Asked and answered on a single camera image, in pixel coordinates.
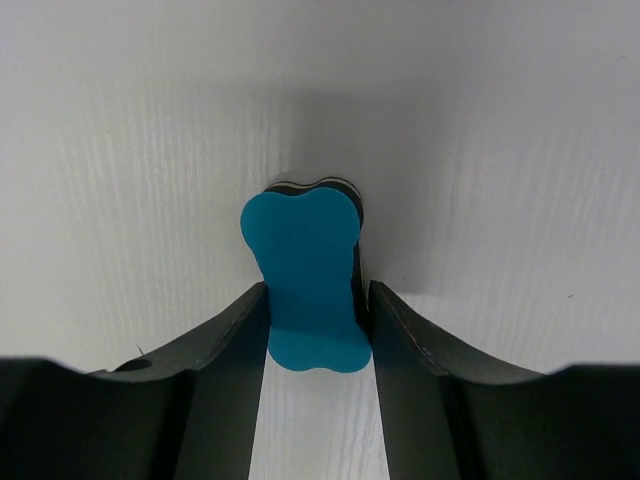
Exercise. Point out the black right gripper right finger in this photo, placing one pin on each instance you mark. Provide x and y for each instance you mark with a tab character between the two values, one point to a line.
451	411

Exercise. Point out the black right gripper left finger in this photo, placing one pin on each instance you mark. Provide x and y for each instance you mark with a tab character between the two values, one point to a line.
186	410

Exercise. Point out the blue bone-shaped whiteboard eraser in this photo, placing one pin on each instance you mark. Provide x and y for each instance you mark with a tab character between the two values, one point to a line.
305	241

